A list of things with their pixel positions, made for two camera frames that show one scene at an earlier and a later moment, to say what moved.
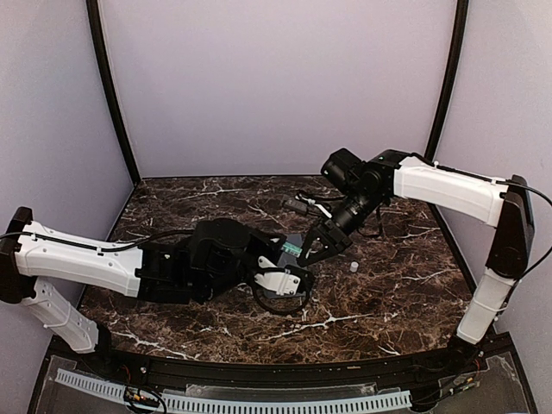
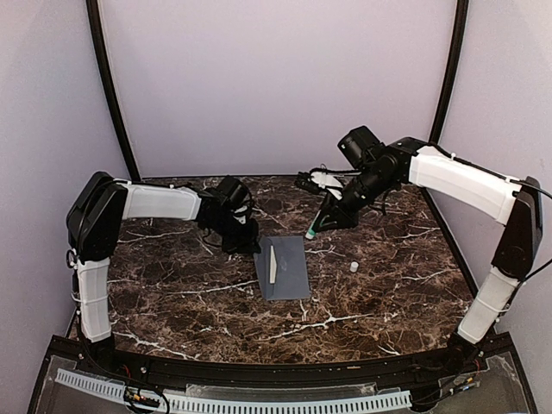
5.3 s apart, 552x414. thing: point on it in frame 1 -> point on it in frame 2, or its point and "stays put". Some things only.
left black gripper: x=268 y=245 -> x=248 y=244
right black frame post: x=448 y=97 stays put
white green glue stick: x=291 y=248 -> x=310 y=233
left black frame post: x=96 y=24 stays put
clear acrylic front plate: x=282 y=392 stays put
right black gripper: x=340 y=240 -> x=345 y=218
